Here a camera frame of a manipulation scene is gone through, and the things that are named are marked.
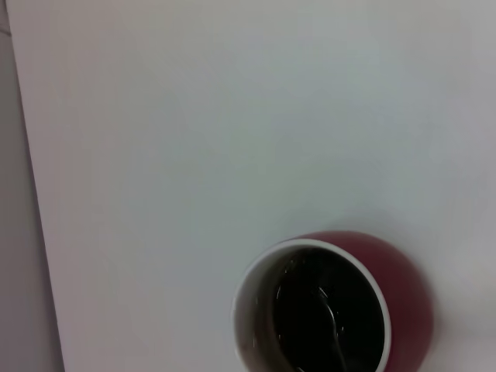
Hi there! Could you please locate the spoon with light blue handle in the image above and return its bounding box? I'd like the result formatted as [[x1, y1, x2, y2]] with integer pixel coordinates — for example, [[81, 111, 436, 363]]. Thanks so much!
[[314, 285, 350, 372]]

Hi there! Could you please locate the red ceramic mug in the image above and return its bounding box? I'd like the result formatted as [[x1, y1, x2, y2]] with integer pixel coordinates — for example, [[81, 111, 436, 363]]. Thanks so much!
[[231, 230, 434, 372]]

